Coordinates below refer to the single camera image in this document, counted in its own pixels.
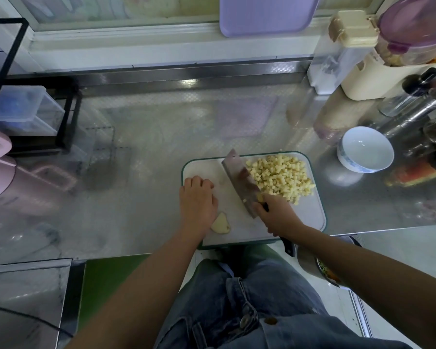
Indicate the person's left hand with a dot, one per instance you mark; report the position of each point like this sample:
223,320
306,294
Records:
197,207

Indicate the person's right hand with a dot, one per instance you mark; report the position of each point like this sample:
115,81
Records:
280,214

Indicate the pile of yellow potato slices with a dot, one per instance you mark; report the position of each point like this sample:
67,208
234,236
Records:
221,224

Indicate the pile of diced potato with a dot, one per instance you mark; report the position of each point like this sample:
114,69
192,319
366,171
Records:
280,176

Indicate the steel cleaver knife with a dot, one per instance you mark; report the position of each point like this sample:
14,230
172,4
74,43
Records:
240,181

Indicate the white bowl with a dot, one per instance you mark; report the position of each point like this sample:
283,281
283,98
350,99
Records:
365,149

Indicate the person's right forearm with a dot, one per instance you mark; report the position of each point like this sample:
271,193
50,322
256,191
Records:
381,290

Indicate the person's left forearm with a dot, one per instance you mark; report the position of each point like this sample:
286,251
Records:
134,294

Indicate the metal bowl with scraps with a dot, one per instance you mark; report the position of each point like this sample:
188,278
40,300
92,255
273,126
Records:
328,271

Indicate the person's blue jeans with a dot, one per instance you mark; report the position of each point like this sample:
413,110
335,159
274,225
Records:
236,312

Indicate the white cutting board green rim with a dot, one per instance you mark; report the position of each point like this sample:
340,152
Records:
312,214

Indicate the green mat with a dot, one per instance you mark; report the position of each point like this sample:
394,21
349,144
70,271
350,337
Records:
109,287

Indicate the black metal rack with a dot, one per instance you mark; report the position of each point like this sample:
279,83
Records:
69,120

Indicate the cream plastic canister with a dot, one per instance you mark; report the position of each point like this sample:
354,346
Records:
378,82

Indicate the clear container cream lid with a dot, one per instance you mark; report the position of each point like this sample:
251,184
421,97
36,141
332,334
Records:
341,56

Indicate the glass bottle black cap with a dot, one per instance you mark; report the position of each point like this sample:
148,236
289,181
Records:
413,90

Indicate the pink kettle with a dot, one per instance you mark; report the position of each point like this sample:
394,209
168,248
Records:
4,178

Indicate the steel bin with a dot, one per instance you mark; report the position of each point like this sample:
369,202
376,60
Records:
25,305

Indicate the purple plastic cutting board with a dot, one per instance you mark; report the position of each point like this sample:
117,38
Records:
269,14

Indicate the clear plastic storage box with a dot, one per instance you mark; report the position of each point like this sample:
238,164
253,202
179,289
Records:
22,109

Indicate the purple lid food container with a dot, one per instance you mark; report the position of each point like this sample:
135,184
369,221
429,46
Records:
418,31

